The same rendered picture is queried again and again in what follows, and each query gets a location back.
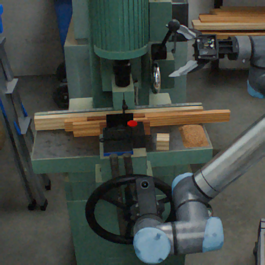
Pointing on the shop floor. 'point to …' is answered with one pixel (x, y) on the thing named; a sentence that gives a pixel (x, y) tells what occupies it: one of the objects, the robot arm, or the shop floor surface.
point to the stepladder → (18, 129)
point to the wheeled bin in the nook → (64, 15)
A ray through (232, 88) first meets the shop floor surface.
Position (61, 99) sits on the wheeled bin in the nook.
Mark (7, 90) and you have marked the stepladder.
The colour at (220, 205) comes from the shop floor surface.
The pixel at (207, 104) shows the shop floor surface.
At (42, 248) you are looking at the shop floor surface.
